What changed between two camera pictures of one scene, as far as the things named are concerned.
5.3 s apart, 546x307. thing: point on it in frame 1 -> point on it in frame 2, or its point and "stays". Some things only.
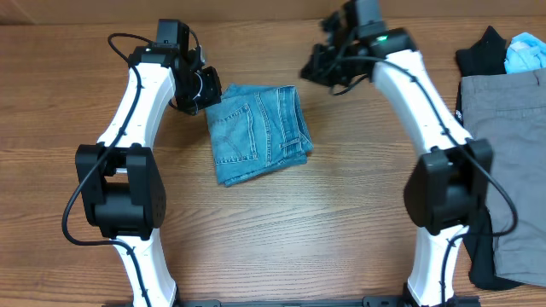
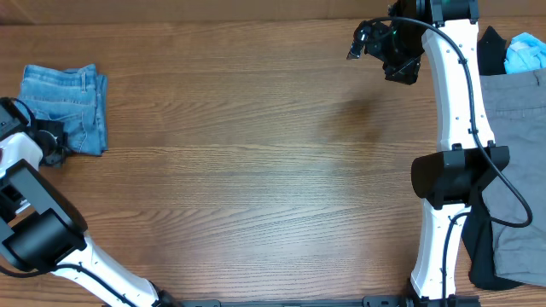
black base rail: [368, 302] stays
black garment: [486, 55] stays
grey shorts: [508, 110] stays
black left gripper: [211, 97] -> [55, 128]
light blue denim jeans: [256, 130] -> [78, 97]
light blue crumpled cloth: [525, 52] stays
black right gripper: [318, 68] -> [401, 70]
